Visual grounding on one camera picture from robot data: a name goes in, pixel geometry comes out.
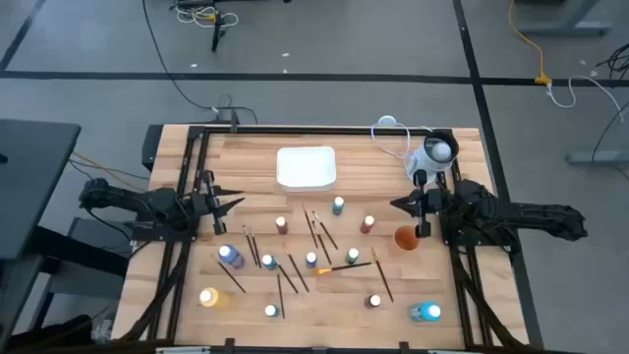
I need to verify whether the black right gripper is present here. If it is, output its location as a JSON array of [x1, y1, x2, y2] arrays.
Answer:
[[390, 169, 444, 239]]

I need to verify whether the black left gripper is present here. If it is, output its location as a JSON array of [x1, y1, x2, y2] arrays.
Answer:
[[189, 169, 246, 236]]

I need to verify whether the terracotta orange cup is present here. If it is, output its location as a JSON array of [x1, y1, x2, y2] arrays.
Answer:
[[393, 224, 422, 252]]

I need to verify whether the large violet-blue paint bottle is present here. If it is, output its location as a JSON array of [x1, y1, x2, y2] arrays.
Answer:
[[217, 244, 246, 269]]

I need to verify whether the black paintbrush golden ferrule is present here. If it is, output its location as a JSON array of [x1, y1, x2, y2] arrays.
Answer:
[[371, 246, 395, 304]]

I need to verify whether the orange-bristle paintbrush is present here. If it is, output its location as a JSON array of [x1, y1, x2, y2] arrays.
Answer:
[[314, 262, 373, 276]]

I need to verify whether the large yellow paint bottle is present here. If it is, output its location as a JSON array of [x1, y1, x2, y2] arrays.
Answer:
[[199, 286, 231, 309]]

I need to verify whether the large turquoise paint bottle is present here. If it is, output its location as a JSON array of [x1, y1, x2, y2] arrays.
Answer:
[[408, 301, 442, 324]]

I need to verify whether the white plastic caddy tray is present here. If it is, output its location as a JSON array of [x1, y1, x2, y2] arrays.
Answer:
[[275, 146, 338, 193]]

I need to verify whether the black side table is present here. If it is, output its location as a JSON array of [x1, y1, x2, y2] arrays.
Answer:
[[0, 117, 132, 348]]

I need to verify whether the grey desk foot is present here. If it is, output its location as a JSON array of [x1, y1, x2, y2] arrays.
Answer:
[[564, 149, 629, 166]]

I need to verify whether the black bag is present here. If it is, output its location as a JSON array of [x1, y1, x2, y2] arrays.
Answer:
[[0, 314, 102, 354]]

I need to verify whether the grey desk leg base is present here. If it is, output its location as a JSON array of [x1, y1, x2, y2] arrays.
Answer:
[[515, 0, 615, 38]]

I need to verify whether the white cylindrical camera stand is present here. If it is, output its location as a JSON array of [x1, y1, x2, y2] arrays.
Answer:
[[405, 130, 461, 187]]

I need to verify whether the white camera cable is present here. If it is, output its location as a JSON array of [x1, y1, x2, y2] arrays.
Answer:
[[371, 121, 433, 163]]

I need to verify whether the black floor cable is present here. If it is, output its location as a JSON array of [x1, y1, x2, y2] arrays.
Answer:
[[141, 0, 259, 125]]

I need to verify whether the yellow extension cable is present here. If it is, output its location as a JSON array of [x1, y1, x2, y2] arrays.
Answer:
[[507, 0, 552, 86]]

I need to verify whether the white and yellow cable tangle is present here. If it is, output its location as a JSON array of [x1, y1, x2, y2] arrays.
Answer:
[[174, 2, 241, 30]]

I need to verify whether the white floor cable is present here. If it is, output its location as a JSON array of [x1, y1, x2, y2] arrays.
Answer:
[[544, 74, 626, 124]]

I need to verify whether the black cable bundle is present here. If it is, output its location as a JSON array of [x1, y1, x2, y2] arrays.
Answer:
[[594, 42, 629, 80]]

